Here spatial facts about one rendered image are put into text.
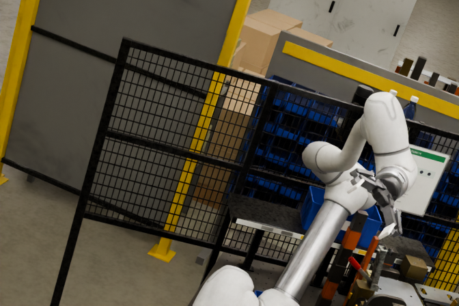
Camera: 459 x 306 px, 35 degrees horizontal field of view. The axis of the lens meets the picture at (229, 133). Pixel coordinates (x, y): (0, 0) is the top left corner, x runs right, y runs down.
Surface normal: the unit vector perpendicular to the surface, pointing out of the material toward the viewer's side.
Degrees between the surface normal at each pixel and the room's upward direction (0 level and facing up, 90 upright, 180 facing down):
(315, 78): 90
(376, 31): 90
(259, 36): 90
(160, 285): 0
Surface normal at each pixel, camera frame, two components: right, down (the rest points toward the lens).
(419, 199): 0.07, 0.37
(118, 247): 0.30, -0.89
